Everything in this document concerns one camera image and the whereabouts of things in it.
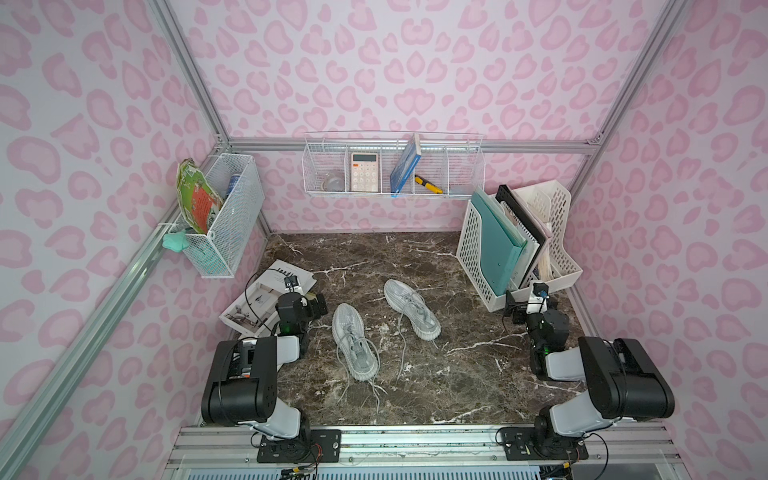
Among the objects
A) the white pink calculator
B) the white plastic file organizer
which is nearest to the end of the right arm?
the white plastic file organizer

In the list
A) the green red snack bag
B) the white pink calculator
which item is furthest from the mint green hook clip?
the white pink calculator

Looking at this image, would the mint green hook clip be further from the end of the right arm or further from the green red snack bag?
the end of the right arm

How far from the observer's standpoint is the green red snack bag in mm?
690

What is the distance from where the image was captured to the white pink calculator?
0.97 metres
